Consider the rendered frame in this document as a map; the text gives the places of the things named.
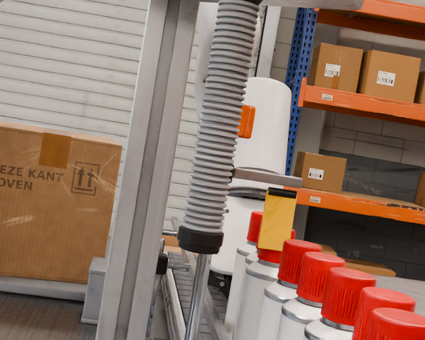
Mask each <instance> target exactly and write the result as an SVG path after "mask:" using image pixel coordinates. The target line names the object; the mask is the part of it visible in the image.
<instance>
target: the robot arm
mask: <svg viewBox="0 0 425 340"><path fill-rule="evenodd" d="M2 1H4V0H0V3H1V2H2ZM218 7H220V6H219V3H206V2H200V4H199V10H198V17H197V22H196V26H197V30H198V54H197V59H196V71H195V80H194V92H195V101H196V110H197V115H198V121H199V122H202V120H201V119H200V116H203V114H202V113H201V110H202V109H204V107H202V103H205V101H203V97H205V96H206V95H205V94H204V91H205V90H207V88H205V84H208V82H206V79H207V78H209V76H208V75H207V72H209V71H210V70H209V69H208V66H209V65H211V63H209V59H211V58H212V57H211V56H210V53H211V52H213V51H212V50H211V47H212V46H213V45H214V44H212V42H213V39H215V38H214V37H213V34H214V33H215V31H214V29H215V26H217V25H216V24H215V22H216V20H218V19H217V14H218V11H217V9H218ZM257 21H258V23H257V25H255V27H256V31H254V33H255V34H256V36H255V37H254V38H253V39H254V44H252V46H253V50H251V52H252V56H251V57H249V58H250V59H251V62H252V58H253V55H254V52H255V50H256V47H257V44H258V41H259V38H260V31H261V28H260V17H259V13H258V18H257ZM246 77H247V78H248V81H247V82H245V84H247V88H245V89H244V90H245V91H246V94H243V97H245V100H244V101H242V103H243V104H245V105H251V106H254V107H255V108H256V113H255V118H254V125H253V130H252V137H251V138H250V139H245V138H237V139H235V141H237V145H234V147H236V151H233V153H234V154H235V157H233V158H232V160H234V167H237V168H241V169H249V170H254V171H261V172H266V173H274V174H279V175H285V166H286V157H287V142H288V133H289V118H290V109H291V91H290V89H289V87H287V86H286V85H285V84H284V83H282V82H280V81H277V80H274V79H270V78H260V77H254V78H249V77H248V76H246ZM228 185H230V188H229V189H227V191H228V192H229V195H226V197H228V201H226V202H225V203H226V204H227V207H226V208H224V209H225V210H226V212H225V214H223V216H225V219H224V220H222V222H223V226H222V227H221V228H222V229H223V233H224V238H223V245H222V246H221V247H220V250H219V253H217V254H213V255H212V259H211V264H210V271H209V276H208V283H207V285H208V286H210V287H214V288H215V289H217V291H218V292H219V293H220V294H221V295H222V297H223V298H224V300H225V302H226V303H227V304H228V300H229V292H230V288H231V280H232V276H233V269H234V264H235V257H236V252H237V247H239V246H240V245H242V244H244V243H245V242H247V241H248V240H247V239H246V238H247V235H248V228H249V224H250V216H251V212H252V211H260V212H263V211H264V203H265V198H266V191H267V190H268V187H273V188H281V189H284V186H280V185H275V184H270V183H262V182H257V181H250V180H244V179H237V178H232V182H231V183H229V184H228ZM217 277H219V278H224V280H223V279H219V278H217Z"/></svg>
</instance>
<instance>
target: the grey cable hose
mask: <svg viewBox="0 0 425 340"><path fill-rule="evenodd" d="M262 1H263V0H220V1H219V6H220V7H218V9H217V11H218V14H217V19H218V20H216V22H215V24H216V25H217V26H215V29H214V31H215V33H214V34H213V37H214V38H215V39H213V40H212V44H214V45H213V46H212V47H211V50H212V51H213V52H211V53H210V56H211V57H212V58H211V59H209V63H211V65H209V66H208V69H209V70H210V71H209V72H207V75H208V76H209V78H207V79H206V82H208V84H205V88H207V90H205V91H204V94H205V95H206V96H205V97H203V101H205V103H202V107H204V109H202V110H201V113H202V114H203V116H200V119H201V120H202V122H199V124H198V125H199V126H200V127H201V128H199V129H198V132H199V133H200V135H197V136H196V137H197V139H199V140H198V141H196V145H198V147H195V149H194V150H195V151H196V154H194V158H196V160H193V161H192V163H193V164H194V166H192V170H193V171H194V172H191V174H190V175H191V176H192V178H191V179H190V180H189V182H190V183H192V184H191V185H189V186H188V188H189V189H190V191H188V193H187V195H189V197H187V198H186V201H187V202H188V203H186V205H185V207H186V208H187V209H185V210H184V213H185V214H186V215H185V216H183V220H185V221H184V222H183V223H182V225H181V226H179V231H178V235H177V239H178V240H179V245H178V246H179V247H180V248H181V249H183V250H186V251H189V252H193V253H197V254H217V253H219V250H220V247H221V246H222V245H223V238H224V233H223V229H222V228H221V227H222V226H223V222H222V220H224V219H225V216H223V214H225V212H226V210H225V209H224V208H226V207H227V204H226V203H225V202H226V201H228V197H226V195H229V192H228V191H227V189H229V188H230V185H228V183H229V182H231V179H229V176H232V173H231V172H230V170H233V167H232V166H231V164H234V160H232V158H233V157H235V154H234V153H233V151H236V147H234V145H237V141H235V139H237V138H238V135H237V134H236V133H237V132H239V129H238V128H237V127H238V126H240V124H241V123H240V122H239V120H240V119H242V117H241V116H240V115H239V114H240V113H242V112H243V110H241V107H243V106H244V104H243V103H242V101H244V100H245V97H243V94H246V91H245V90H244V89H245V88H247V84H245V82H247V81H248V78H247V77H246V76H248V75H249V71H247V69H250V65H248V64H249V63H251V59H250V58H249V57H251V56H252V52H251V50H253V46H252V44H254V39H253V38H254V37H255V36H256V34H255V33H254V31H256V27H255V25H257V23H258V21H257V18H258V12H259V11H260V8H259V5H260V4H261V2H262Z"/></svg>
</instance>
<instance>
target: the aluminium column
mask: <svg viewBox="0 0 425 340"><path fill-rule="evenodd" d="M199 4H200V0H149V3H148V11H147V15H146V23H145V28H144V36H143V41H142V49H141V54H140V62H139V66H138V75H137V79H136V87H135V92H134V99H133V105H132V112H131V117H130V125H129V130H128V135H127V143H126V148H125V155H124V160H123V168H122V173H121V181H120V186H119V193H118V198H117V206H116V211H115V219H114V224H113V232H112V236H111V245H110V249H109V257H108V262H107V270H106V275H105V282H104V287H103V295H102V300H101V308H100V313H99V318H98V326H97V330H96V338H95V340H145V336H146V328H147V324H148V316H149V311H150V303H151V299H152V291H153V287H154V278H155V274H156V269H157V262H158V257H159V249H160V244H161V237H162V232H163V225H164V220H165V212H166V207H167V200H168V195H169V187H170V183H171V175H172V170H173V163H174V158H175V150H176V146H177V138H178V133H179V125H180V121H181V113H182V109H183V101H184V96H185V91H186V84H187V79H188V72H189V66H190V59H191V54H192V47H193V42H194V34H195V29H196V22H197V17H198V10H199Z"/></svg>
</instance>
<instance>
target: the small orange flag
mask: <svg viewBox="0 0 425 340"><path fill-rule="evenodd" d="M296 200H297V191H294V190H286V189H281V188H273V187H268V190H267V191H266V198H265V203H264V211H263V216H262V224H261V228H260V237H259V241H258V248H264V249H269V250H278V251H282V249H283V242H284V241H285V240H286V239H290V238H291V230H292V225H293V218H294V212H295V205H296Z"/></svg>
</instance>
